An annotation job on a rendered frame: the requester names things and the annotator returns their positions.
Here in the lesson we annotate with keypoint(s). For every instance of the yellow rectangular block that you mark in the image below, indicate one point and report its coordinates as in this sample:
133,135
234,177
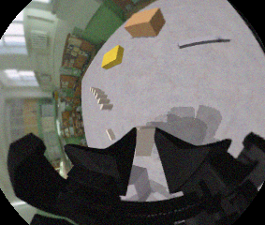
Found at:
113,57

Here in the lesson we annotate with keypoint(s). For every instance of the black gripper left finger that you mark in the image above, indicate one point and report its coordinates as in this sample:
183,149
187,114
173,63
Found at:
115,161

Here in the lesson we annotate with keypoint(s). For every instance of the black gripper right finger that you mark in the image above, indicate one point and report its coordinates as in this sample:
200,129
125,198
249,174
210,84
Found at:
181,160

